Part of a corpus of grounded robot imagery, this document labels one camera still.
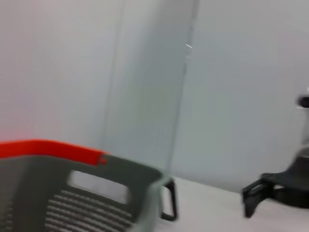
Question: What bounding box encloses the orange bin carry handle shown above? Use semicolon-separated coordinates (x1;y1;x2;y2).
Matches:
0;139;110;168

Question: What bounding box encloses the glass pitcher black handle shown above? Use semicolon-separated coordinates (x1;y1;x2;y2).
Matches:
241;93;309;218

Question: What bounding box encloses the grey perforated storage bin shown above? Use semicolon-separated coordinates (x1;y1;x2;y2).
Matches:
0;154;173;232

